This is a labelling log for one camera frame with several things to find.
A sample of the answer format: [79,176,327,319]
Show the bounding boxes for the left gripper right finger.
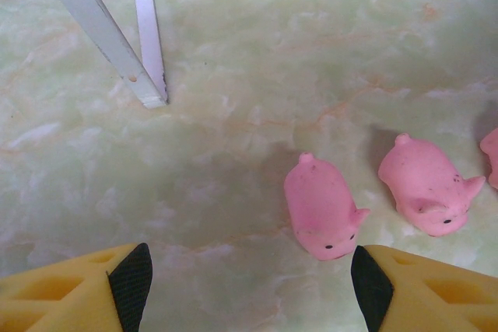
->
[350,244,498,332]

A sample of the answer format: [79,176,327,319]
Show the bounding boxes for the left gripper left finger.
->
[0,242,154,332]

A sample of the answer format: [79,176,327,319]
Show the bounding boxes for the pink pig toy dark specks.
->
[378,133,487,238]

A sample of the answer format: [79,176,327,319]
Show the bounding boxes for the pink rubber pig toy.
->
[283,152,371,261]
[479,127,498,190]

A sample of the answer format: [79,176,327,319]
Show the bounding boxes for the wooden shelf white frame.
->
[29,0,169,110]

